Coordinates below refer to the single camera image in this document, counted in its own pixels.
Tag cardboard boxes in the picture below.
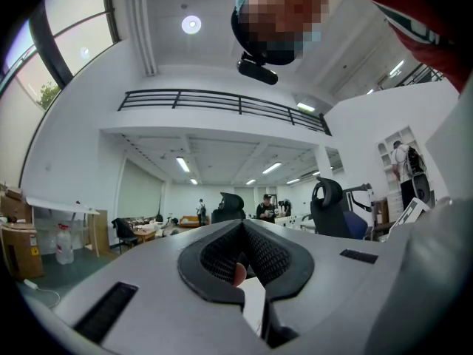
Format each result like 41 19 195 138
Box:
0 222 45 281

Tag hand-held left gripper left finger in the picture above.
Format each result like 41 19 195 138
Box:
31 219 268 355

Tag white desk wooden legs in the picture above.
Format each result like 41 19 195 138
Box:
26 197 101 258

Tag low wooden table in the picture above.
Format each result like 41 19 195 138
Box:
132 229 158 243

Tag orange sofa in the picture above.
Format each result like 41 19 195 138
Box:
179 215 211 229

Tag round ceiling lamp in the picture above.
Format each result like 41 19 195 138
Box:
180 15 203 36

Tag person's head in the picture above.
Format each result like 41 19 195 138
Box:
231 0 330 66

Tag white black office chair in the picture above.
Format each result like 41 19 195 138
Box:
347 182 375 214

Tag black chair blue seat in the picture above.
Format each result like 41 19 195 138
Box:
112 217 140 254

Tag clear plastic water jug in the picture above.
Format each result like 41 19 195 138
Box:
55 223 75 266

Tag black window frame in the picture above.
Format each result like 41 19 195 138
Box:
0 0 121 184

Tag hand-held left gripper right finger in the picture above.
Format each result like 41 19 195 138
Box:
242 219 412 355

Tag black balcony railing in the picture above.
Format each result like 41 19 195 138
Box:
117 89 333 137

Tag person's red shirt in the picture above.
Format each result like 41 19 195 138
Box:
347 0 473 94

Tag white power adapter cable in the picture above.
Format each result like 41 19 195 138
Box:
23 277 62 309

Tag blue office chair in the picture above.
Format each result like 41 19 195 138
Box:
343 211 370 240

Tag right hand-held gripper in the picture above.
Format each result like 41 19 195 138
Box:
391 81 473 233

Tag small cardboard box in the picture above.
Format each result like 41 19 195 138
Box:
0 187 33 223

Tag white shelf unit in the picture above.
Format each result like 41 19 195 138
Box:
376 125 421 223

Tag black head-mounted camera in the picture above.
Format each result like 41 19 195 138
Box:
236 51 279 87

